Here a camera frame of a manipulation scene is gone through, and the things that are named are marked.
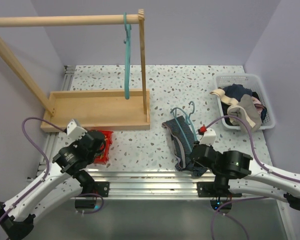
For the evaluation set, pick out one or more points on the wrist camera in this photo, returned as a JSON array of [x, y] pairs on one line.
[[74, 130], [208, 136]]

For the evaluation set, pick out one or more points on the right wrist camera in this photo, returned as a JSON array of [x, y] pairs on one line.
[[208, 136]]

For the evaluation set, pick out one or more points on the navy striped underwear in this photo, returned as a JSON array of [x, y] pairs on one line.
[[179, 148]]

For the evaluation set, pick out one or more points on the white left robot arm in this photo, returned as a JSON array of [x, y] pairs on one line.
[[64, 178]]

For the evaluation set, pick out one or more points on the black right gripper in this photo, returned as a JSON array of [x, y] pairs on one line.
[[210, 147]]

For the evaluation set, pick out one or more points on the white laundry basket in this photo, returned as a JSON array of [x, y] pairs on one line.
[[253, 82]]

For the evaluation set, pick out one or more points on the wooden clothes rack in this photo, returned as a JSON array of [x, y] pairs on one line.
[[112, 109]]

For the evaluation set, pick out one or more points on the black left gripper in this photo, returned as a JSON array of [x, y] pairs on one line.
[[76, 142]]

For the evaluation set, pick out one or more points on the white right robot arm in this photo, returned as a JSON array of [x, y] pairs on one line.
[[237, 173]]

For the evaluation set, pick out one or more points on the beige grey underwear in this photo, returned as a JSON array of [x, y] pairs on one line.
[[247, 112]]

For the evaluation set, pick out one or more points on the aluminium table rail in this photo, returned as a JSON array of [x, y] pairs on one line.
[[142, 166]]

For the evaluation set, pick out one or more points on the red clothespin bin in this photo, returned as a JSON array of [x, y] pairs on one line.
[[104, 157]]

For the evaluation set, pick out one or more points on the pile of clothes in basket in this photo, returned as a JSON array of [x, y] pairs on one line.
[[231, 95]]

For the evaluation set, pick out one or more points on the teal hanger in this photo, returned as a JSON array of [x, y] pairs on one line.
[[187, 122], [127, 57]]

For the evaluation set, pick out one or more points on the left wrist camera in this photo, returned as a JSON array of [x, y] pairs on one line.
[[74, 130]]

